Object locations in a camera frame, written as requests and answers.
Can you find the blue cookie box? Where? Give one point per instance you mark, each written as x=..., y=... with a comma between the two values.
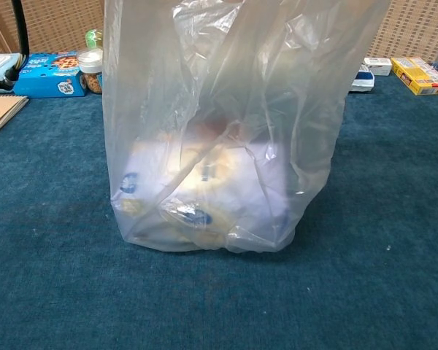
x=47, y=80

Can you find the clear plastic bag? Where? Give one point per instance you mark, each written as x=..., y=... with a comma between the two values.
x=222, y=91

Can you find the kraft spiral notebook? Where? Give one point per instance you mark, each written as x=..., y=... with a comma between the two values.
x=1, y=113

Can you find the wicker folding screen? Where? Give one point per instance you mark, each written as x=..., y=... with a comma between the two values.
x=58, y=22

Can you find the green lidded bottle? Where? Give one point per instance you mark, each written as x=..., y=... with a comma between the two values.
x=94, y=39

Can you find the blue table carpet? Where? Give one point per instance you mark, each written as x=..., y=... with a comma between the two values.
x=219, y=299

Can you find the small white box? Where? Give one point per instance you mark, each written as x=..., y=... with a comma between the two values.
x=377, y=66

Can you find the yellow carton box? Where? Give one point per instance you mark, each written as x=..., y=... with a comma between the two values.
x=421, y=76

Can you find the white blue carton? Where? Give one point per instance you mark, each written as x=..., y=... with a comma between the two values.
x=211, y=189

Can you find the white lidded snack jar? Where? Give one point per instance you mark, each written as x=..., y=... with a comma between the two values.
x=91, y=69

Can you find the black pink snack pack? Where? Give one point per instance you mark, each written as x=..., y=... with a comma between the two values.
x=363, y=78

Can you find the orange black snack packet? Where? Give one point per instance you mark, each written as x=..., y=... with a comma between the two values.
x=215, y=127

